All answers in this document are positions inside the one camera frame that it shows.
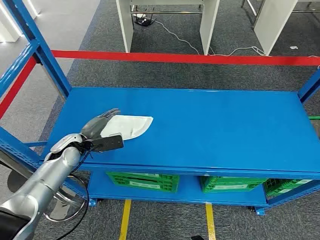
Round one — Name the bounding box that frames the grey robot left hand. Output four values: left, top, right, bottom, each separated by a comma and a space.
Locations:
80, 108, 122, 140

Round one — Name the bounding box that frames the white curved plastic part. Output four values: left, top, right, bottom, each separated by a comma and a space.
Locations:
100, 114, 154, 141

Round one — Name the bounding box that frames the blue metal shelf rack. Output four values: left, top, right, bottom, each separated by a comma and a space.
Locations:
0, 0, 320, 217

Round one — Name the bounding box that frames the yellow floor tape line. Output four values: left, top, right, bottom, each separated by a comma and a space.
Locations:
118, 199, 132, 240
205, 203, 217, 240

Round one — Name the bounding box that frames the white table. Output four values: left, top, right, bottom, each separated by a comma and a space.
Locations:
241, 0, 320, 57
115, 0, 220, 56

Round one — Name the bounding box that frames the black power strip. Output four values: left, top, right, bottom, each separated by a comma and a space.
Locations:
134, 14, 155, 27

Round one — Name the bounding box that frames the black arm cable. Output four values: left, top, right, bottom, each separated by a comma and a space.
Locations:
56, 150, 90, 240

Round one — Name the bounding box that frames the chrome robot base ring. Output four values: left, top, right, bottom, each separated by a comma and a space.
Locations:
43, 173, 87, 223

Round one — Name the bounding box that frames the white floor cable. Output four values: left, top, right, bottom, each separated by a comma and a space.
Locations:
153, 19, 201, 56
208, 45, 267, 57

